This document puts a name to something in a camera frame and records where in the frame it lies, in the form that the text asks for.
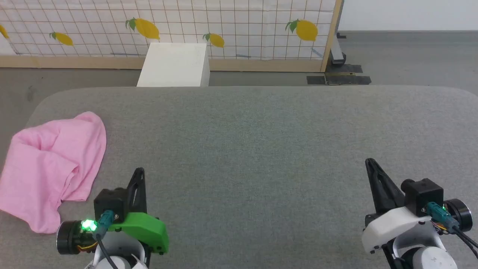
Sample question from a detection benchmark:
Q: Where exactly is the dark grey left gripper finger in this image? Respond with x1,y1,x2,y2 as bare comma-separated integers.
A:
127,168,141,214
131,168,147,214

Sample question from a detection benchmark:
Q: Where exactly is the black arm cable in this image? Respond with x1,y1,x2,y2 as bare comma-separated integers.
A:
92,210,120,269
426,202,478,259

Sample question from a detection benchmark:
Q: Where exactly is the grey metal stand foot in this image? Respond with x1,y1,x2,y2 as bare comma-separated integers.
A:
330,33,347,66

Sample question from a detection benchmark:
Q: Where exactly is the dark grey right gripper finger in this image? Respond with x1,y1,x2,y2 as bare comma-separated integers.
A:
375,164,406,212
365,158,391,214

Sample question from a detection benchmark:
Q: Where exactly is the small black floor mat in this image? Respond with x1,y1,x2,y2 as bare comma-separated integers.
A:
326,64,363,74

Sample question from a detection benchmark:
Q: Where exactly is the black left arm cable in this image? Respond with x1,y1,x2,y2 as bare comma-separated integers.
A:
92,210,120,269

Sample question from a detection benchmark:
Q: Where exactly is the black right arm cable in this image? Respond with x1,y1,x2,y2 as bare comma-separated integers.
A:
426,202,478,259

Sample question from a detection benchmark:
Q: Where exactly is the white rectangular box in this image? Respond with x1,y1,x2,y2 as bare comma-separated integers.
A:
137,43,211,87

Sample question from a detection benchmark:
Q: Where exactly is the pink t-shirt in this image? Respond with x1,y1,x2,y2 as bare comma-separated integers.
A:
0,111,107,234

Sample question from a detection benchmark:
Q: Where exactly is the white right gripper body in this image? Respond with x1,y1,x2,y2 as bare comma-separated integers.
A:
361,206,434,254

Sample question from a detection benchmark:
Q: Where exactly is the long black floor mat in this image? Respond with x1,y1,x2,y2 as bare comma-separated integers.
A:
307,75,372,86

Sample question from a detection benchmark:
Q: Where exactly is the lemon print grid cloth screen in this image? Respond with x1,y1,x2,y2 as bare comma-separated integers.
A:
0,0,337,61

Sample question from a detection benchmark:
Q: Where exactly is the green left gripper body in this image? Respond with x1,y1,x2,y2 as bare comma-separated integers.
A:
108,212,169,255

